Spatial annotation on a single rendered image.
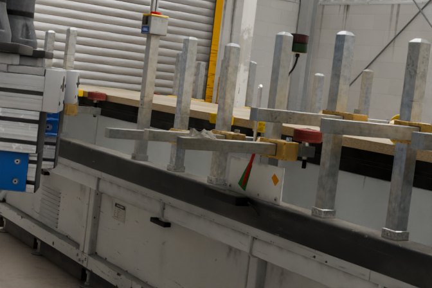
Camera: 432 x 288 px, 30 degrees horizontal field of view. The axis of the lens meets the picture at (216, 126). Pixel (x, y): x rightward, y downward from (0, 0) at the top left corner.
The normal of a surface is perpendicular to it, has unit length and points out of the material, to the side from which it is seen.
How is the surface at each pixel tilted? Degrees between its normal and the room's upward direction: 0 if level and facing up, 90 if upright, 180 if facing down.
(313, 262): 90
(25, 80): 90
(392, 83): 90
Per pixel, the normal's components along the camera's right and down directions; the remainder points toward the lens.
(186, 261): -0.83, -0.07
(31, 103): 0.11, 0.07
